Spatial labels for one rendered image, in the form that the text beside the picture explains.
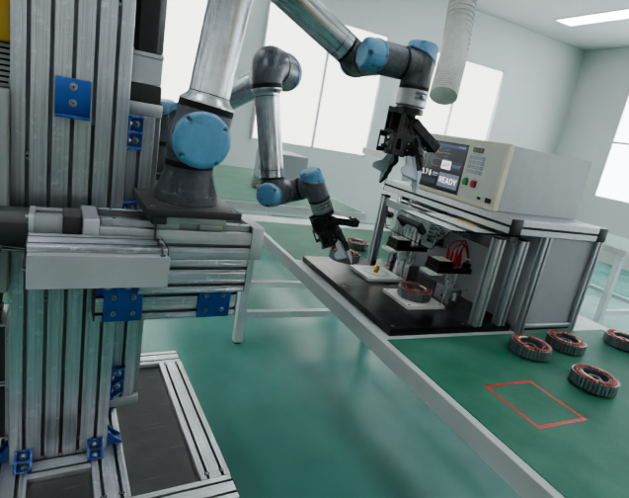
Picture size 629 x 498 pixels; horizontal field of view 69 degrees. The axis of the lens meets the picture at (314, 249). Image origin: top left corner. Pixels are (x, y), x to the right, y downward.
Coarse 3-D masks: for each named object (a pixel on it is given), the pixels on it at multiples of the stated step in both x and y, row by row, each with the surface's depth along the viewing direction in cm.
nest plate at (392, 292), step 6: (390, 294) 152; (396, 294) 152; (396, 300) 149; (402, 300) 147; (408, 300) 148; (432, 300) 152; (408, 306) 143; (414, 306) 144; (420, 306) 145; (426, 306) 146; (432, 306) 147; (438, 306) 148
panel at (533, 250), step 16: (432, 208) 183; (448, 240) 174; (400, 256) 201; (416, 256) 192; (464, 256) 167; (480, 256) 160; (528, 256) 142; (480, 272) 159; (528, 272) 142; (464, 288) 166; (496, 288) 153; (496, 304) 152; (512, 304) 146; (512, 320) 146
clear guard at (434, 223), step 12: (396, 216) 143; (408, 216) 139; (420, 216) 137; (432, 216) 141; (444, 216) 146; (456, 216) 151; (396, 228) 138; (408, 228) 135; (432, 228) 128; (444, 228) 126; (456, 228) 127; (468, 228) 131; (480, 228) 135; (492, 228) 139; (420, 240) 128; (432, 240) 125
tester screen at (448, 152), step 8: (440, 144) 163; (448, 144) 159; (424, 152) 171; (440, 152) 163; (448, 152) 159; (456, 152) 156; (464, 152) 152; (424, 160) 171; (432, 160) 166; (440, 160) 163; (448, 160) 159; (456, 160) 155; (432, 168) 166; (440, 168) 162; (432, 176) 166; (432, 184) 166
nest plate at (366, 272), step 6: (354, 270) 173; (360, 270) 172; (366, 270) 174; (372, 270) 175; (384, 270) 178; (366, 276) 166; (372, 276) 167; (378, 276) 169; (384, 276) 170; (390, 276) 171; (396, 276) 173
